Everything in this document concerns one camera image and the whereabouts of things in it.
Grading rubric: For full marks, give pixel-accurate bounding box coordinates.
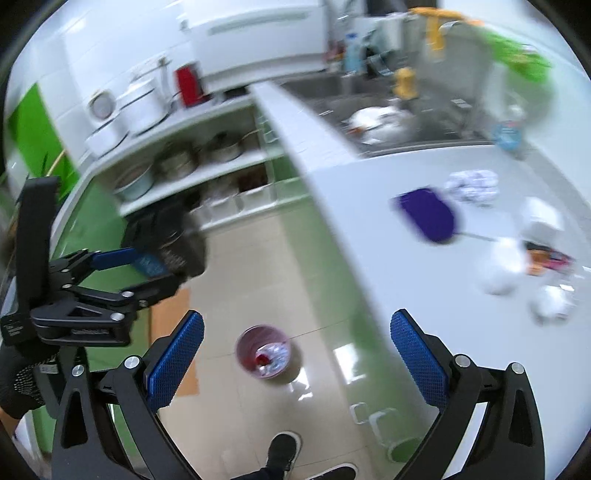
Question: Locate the white foam box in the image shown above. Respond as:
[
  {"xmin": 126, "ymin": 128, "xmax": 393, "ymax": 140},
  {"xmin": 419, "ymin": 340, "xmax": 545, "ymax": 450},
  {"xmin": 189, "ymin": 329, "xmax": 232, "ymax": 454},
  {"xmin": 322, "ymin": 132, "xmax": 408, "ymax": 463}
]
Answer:
[{"xmin": 519, "ymin": 197, "xmax": 564, "ymax": 244}]

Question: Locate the green cabinet door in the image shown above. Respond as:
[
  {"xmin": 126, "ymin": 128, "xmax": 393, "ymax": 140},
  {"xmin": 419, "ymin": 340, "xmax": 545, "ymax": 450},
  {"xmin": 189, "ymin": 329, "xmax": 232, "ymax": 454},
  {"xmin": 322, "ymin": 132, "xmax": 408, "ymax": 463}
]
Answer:
[{"xmin": 279, "ymin": 198, "xmax": 428, "ymax": 475}]

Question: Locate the green plastic basket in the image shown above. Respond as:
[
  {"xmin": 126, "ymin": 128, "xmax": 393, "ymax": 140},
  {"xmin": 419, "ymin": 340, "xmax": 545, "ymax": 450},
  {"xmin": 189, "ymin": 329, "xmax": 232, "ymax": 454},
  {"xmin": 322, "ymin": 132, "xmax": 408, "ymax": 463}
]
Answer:
[{"xmin": 482, "ymin": 29, "xmax": 552, "ymax": 84}]

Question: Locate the white rice cooker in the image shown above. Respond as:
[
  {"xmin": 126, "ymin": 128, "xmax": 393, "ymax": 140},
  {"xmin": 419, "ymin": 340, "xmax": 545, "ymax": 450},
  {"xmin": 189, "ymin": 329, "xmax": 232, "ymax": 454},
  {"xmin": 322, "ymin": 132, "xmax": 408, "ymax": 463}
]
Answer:
[{"xmin": 85, "ymin": 78, "xmax": 170, "ymax": 158}]

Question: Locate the yellow sponge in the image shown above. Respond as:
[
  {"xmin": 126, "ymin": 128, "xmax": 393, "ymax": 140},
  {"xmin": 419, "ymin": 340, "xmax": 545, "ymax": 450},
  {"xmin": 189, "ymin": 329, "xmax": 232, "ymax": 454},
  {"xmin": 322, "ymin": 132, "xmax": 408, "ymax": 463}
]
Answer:
[{"xmin": 394, "ymin": 67, "xmax": 419, "ymax": 100}]

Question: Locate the white storage drawer box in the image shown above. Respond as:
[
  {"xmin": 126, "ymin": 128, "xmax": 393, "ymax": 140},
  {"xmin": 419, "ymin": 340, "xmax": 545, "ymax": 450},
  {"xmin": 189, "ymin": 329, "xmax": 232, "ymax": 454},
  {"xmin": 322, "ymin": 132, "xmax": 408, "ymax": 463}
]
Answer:
[{"xmin": 189, "ymin": 176, "xmax": 276, "ymax": 229}]

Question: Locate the dark patterned snack wrapper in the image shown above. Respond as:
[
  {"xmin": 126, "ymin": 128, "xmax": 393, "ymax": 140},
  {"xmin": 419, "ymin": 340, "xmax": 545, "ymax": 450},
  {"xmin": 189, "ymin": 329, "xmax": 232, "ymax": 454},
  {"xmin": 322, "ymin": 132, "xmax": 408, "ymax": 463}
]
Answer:
[{"xmin": 524, "ymin": 241, "xmax": 574, "ymax": 276}]

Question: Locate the steel cooking pot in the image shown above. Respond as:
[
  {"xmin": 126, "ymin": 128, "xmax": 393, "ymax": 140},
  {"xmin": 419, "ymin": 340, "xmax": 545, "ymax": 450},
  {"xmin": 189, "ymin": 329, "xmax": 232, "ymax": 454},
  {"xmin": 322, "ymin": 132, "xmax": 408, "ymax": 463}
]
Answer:
[{"xmin": 204, "ymin": 131, "xmax": 243, "ymax": 163}]

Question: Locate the round trash bin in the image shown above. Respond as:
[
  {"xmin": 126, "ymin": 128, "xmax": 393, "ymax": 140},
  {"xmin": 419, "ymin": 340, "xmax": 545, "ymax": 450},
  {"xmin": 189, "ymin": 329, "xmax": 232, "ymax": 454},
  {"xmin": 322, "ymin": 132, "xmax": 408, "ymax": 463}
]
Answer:
[{"xmin": 235, "ymin": 324, "xmax": 291, "ymax": 380}]

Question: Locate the white bowl in sink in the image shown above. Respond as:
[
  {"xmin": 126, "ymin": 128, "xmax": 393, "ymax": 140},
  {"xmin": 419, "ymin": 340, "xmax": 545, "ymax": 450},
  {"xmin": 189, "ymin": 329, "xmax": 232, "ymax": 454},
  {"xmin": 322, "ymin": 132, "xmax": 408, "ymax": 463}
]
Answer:
[{"xmin": 346, "ymin": 106, "xmax": 406, "ymax": 145}]

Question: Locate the black gloved left hand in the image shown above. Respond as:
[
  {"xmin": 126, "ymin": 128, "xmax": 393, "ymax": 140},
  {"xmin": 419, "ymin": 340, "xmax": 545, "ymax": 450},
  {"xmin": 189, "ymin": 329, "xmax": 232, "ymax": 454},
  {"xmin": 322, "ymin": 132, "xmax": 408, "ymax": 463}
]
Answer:
[{"xmin": 0, "ymin": 343, "xmax": 58, "ymax": 420}]

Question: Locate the clear soap dispenser bottle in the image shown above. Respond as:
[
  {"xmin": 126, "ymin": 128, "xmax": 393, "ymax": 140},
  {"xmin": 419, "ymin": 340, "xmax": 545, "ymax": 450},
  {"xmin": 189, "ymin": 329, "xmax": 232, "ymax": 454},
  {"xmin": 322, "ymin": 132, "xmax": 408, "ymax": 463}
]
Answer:
[{"xmin": 492, "ymin": 104, "xmax": 526, "ymax": 154}]

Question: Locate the black shoe left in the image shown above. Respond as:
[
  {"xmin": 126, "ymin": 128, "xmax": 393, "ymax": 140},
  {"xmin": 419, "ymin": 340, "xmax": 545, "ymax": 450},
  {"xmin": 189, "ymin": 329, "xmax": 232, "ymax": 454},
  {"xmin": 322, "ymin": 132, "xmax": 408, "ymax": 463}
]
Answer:
[{"xmin": 264, "ymin": 431, "xmax": 303, "ymax": 479}]

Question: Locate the white countertop dishwasher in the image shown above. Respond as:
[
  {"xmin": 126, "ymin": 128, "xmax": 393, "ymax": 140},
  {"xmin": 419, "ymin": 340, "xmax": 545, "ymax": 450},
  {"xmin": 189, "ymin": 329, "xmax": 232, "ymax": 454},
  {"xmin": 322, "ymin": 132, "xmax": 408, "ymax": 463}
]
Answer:
[{"xmin": 182, "ymin": 1, "xmax": 329, "ymax": 93}]

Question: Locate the steel kitchen sink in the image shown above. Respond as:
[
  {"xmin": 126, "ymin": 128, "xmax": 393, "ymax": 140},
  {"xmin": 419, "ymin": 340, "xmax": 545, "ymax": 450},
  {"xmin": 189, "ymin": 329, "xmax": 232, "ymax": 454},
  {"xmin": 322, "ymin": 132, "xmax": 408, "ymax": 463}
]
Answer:
[{"xmin": 280, "ymin": 73, "xmax": 489, "ymax": 157}]

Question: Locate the light blue pot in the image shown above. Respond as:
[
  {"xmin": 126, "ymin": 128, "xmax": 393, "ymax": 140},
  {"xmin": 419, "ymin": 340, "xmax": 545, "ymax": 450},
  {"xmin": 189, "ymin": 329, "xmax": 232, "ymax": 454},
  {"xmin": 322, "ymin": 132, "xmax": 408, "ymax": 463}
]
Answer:
[{"xmin": 113, "ymin": 163, "xmax": 155, "ymax": 202}]

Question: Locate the purple scrubber brush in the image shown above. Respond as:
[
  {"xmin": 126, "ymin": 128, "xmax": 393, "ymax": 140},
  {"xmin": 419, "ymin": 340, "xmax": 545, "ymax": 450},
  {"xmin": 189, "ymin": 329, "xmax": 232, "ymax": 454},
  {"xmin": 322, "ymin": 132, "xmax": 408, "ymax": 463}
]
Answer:
[{"xmin": 390, "ymin": 187, "xmax": 504, "ymax": 244}]

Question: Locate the red kettle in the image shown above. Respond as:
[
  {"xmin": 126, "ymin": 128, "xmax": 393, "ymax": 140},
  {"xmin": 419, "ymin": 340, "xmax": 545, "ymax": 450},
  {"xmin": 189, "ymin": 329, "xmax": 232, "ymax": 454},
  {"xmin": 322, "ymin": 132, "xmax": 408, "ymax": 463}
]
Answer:
[{"xmin": 174, "ymin": 63, "xmax": 204, "ymax": 107}]

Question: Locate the crumpled foil ball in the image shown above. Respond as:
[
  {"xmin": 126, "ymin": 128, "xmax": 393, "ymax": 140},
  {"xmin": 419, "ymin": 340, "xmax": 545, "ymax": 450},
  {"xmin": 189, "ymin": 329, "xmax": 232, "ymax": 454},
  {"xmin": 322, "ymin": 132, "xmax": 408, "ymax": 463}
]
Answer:
[{"xmin": 444, "ymin": 169, "xmax": 499, "ymax": 205}]

